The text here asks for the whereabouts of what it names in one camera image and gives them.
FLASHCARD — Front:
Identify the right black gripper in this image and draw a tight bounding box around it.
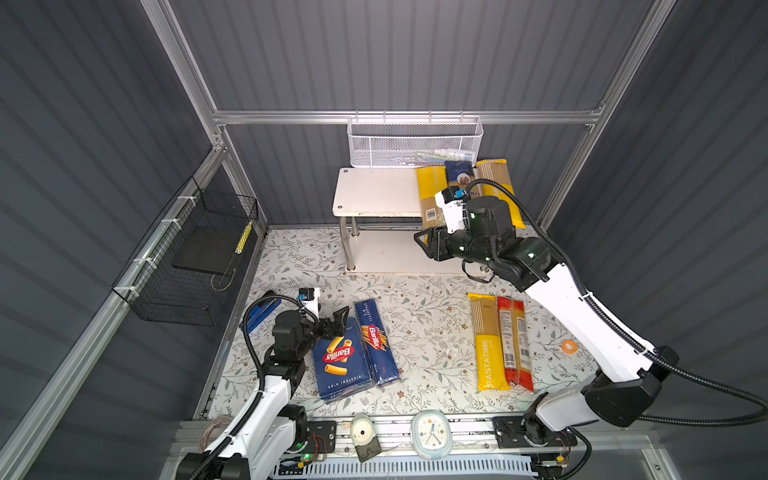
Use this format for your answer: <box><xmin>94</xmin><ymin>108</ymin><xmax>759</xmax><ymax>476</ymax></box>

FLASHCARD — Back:
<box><xmin>412</xmin><ymin>224</ymin><xmax>491</xmax><ymax>269</ymax></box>

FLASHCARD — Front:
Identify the blue Barilla spaghetti box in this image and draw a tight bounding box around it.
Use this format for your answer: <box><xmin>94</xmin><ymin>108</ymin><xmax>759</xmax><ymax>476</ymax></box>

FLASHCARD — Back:
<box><xmin>355</xmin><ymin>299</ymin><xmax>400</xmax><ymax>386</ymax></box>

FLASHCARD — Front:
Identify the yellow Pastatime spaghetti bag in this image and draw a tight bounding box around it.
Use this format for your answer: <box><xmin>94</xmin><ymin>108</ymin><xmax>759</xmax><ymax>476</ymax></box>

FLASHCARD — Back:
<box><xmin>475</xmin><ymin>159</ymin><xmax>526</xmax><ymax>229</ymax></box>

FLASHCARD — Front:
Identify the blue Ankara spaghetti bag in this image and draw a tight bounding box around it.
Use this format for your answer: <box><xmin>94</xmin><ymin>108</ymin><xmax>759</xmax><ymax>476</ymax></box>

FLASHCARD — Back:
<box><xmin>445</xmin><ymin>161</ymin><xmax>475</xmax><ymax>189</ymax></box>

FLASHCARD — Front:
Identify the yellow clear spaghetti bag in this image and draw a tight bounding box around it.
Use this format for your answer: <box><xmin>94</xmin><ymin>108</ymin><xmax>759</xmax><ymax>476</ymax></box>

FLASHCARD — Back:
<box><xmin>416</xmin><ymin>166</ymin><xmax>448</xmax><ymax>230</ymax></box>

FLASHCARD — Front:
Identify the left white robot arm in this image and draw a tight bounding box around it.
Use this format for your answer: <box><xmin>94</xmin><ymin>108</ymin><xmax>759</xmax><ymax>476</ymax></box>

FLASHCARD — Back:
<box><xmin>175</xmin><ymin>305</ymin><xmax>349</xmax><ymax>479</ymax></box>

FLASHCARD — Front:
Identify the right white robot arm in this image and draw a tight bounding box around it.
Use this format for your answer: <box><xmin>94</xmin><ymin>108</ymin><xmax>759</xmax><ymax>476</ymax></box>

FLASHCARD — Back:
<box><xmin>414</xmin><ymin>188</ymin><xmax>668</xmax><ymax>443</ymax></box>

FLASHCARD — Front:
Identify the white two-tier shelf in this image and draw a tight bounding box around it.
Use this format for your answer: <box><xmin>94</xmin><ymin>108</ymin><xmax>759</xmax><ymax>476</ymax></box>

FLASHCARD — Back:
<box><xmin>332</xmin><ymin>167</ymin><xmax>463</xmax><ymax>276</ymax></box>

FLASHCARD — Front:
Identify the blue Barilla rigatoni box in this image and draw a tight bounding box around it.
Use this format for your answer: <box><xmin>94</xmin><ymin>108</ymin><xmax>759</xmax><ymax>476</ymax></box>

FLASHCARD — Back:
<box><xmin>313</xmin><ymin>317</ymin><xmax>374</xmax><ymax>403</ymax></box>

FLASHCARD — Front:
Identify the blue stapler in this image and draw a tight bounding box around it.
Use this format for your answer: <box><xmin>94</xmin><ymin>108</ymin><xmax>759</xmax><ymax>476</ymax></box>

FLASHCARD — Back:
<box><xmin>246</xmin><ymin>299</ymin><xmax>282</xmax><ymax>334</ymax></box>

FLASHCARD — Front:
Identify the tape roll dispenser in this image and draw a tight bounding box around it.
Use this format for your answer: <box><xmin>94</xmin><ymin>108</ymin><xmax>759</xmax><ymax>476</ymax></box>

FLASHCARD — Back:
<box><xmin>350</xmin><ymin>413</ymin><xmax>383</xmax><ymax>463</ymax></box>

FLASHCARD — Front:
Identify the yellow green marker pen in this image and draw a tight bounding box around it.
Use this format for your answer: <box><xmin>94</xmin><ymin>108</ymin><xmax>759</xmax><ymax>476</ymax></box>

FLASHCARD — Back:
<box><xmin>234</xmin><ymin>221</ymin><xmax>253</xmax><ymax>255</ymax></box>

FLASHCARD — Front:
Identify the red spaghetti bag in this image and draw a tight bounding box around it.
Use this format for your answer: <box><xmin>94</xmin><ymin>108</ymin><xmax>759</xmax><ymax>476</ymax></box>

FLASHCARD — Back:
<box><xmin>497</xmin><ymin>297</ymin><xmax>535</xmax><ymax>392</ymax></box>

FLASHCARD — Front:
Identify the white analog clock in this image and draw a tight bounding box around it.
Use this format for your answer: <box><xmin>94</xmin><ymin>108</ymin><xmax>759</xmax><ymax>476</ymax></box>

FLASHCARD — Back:
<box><xmin>411</xmin><ymin>410</ymin><xmax>453</xmax><ymax>460</ymax></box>

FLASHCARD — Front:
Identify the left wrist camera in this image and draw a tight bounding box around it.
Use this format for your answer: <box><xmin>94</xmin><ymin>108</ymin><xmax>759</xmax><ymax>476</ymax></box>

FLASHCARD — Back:
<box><xmin>298</xmin><ymin>287</ymin><xmax>320</xmax><ymax>319</ymax></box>

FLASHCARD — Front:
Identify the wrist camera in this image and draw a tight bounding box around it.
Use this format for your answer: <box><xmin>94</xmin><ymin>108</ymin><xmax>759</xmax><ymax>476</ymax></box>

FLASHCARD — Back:
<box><xmin>298</xmin><ymin>287</ymin><xmax>320</xmax><ymax>319</ymax></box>
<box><xmin>434</xmin><ymin>186</ymin><xmax>468</xmax><ymax>234</ymax></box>

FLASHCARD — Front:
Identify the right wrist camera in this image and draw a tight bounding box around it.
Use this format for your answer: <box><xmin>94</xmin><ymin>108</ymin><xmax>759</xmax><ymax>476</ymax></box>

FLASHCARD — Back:
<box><xmin>434</xmin><ymin>186</ymin><xmax>468</xmax><ymax>234</ymax></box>

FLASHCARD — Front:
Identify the white wire mesh basket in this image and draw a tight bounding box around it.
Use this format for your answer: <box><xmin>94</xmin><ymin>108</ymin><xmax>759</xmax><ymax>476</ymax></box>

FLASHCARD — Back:
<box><xmin>346</xmin><ymin>115</ymin><xmax>484</xmax><ymax>168</ymax></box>

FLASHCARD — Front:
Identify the black wire mesh basket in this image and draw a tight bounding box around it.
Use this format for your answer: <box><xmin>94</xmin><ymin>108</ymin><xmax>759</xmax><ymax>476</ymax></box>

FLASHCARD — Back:
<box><xmin>113</xmin><ymin>179</ymin><xmax>260</xmax><ymax>327</ymax></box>

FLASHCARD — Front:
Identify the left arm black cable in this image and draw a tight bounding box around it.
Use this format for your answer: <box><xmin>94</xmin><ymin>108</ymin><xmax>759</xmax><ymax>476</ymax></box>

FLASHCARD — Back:
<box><xmin>173</xmin><ymin>292</ymin><xmax>319</xmax><ymax>480</ymax></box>

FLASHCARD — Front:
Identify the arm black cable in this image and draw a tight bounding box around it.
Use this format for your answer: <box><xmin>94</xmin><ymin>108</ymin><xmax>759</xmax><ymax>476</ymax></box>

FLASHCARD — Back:
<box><xmin>464</xmin><ymin>178</ymin><xmax>768</xmax><ymax>428</ymax></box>
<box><xmin>173</xmin><ymin>292</ymin><xmax>319</xmax><ymax>480</ymax></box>

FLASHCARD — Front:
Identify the aluminium mounting rail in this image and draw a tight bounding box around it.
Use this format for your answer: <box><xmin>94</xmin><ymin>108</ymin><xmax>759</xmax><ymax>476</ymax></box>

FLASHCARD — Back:
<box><xmin>176</xmin><ymin>410</ymin><xmax>652</xmax><ymax>480</ymax></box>

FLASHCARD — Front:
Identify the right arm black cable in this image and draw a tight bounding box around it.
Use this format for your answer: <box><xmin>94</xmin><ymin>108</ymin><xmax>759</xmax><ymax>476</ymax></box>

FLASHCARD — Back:
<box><xmin>464</xmin><ymin>178</ymin><xmax>768</xmax><ymax>428</ymax></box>

